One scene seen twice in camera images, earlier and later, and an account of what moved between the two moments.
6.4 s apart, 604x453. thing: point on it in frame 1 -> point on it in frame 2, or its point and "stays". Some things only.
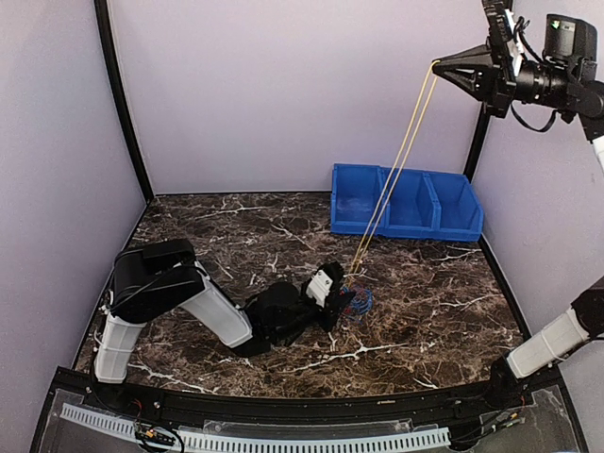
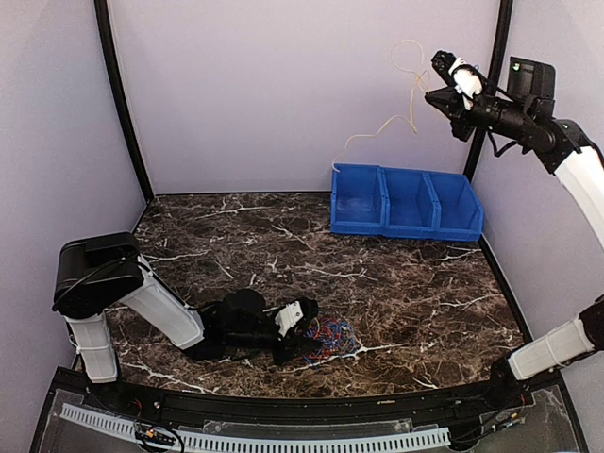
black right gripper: [501, 82] -> [447, 100]
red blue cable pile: [362, 300] -> [337, 339]
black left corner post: [116, 83] stays
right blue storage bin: [456, 212] stays
